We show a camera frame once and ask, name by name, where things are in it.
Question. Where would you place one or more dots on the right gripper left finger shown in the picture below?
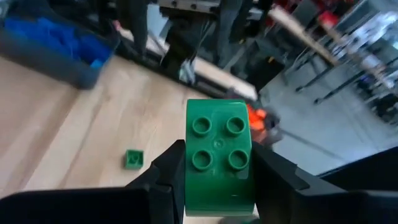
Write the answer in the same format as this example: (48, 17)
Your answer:
(174, 174)

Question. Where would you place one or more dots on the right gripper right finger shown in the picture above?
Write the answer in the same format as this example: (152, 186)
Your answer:
(273, 183)

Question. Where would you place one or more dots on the green 2x2 toy brick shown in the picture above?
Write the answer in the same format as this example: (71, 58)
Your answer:
(134, 159)

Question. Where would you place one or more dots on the green 2x4 toy brick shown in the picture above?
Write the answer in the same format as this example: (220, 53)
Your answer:
(217, 180)

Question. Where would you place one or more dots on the orange 2x4 toy brick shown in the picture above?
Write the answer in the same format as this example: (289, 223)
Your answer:
(256, 119)

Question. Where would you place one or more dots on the blue 2x4 toy brick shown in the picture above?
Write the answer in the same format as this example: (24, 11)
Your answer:
(31, 31)
(90, 49)

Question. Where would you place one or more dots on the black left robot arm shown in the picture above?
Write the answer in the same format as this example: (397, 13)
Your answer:
(186, 37)

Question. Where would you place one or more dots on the person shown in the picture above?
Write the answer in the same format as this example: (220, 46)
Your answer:
(233, 31)

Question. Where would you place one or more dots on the wooden workbench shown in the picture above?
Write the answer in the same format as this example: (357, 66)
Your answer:
(298, 29)

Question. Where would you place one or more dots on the red equipment box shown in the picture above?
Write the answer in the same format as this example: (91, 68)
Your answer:
(328, 18)

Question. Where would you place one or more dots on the black aluminium table frame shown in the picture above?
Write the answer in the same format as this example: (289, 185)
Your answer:
(211, 84)

